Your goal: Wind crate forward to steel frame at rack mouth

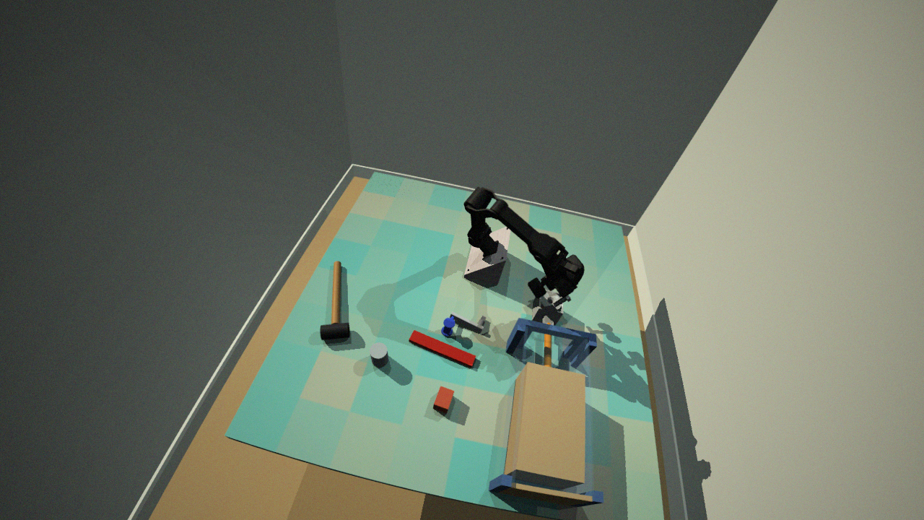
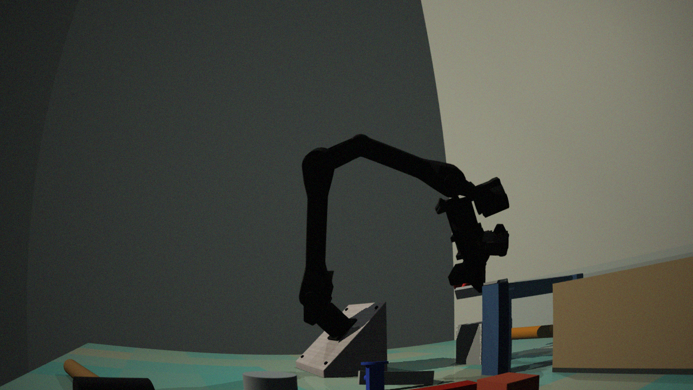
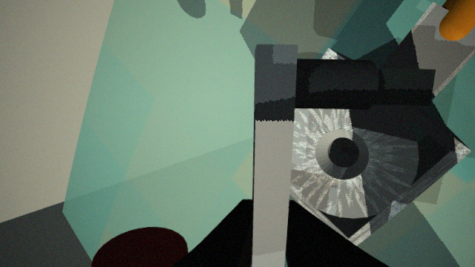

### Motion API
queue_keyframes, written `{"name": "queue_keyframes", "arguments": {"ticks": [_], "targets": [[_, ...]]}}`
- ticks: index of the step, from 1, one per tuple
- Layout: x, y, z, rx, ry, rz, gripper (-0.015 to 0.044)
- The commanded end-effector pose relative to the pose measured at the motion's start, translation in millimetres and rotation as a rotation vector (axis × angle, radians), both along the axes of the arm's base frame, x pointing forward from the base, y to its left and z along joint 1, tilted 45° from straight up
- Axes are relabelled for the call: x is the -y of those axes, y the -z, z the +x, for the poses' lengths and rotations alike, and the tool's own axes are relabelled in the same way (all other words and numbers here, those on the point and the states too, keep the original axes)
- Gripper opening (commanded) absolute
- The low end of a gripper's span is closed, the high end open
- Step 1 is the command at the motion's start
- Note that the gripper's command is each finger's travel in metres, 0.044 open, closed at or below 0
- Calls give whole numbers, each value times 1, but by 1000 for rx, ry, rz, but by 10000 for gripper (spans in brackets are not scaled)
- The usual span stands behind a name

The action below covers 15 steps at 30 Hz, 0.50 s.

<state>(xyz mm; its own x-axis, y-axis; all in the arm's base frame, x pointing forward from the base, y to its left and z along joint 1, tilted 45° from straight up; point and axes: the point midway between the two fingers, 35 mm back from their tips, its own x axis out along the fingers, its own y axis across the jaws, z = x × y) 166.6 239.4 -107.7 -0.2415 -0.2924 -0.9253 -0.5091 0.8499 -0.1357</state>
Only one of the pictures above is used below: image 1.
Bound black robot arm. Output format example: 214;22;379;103
464;187;585;298

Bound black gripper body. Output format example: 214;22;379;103
528;254;584;299

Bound black-headed mallet with wooden handle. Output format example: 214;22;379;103
320;261;350;340

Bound dark grey cylinder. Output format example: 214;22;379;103
370;342;388;368

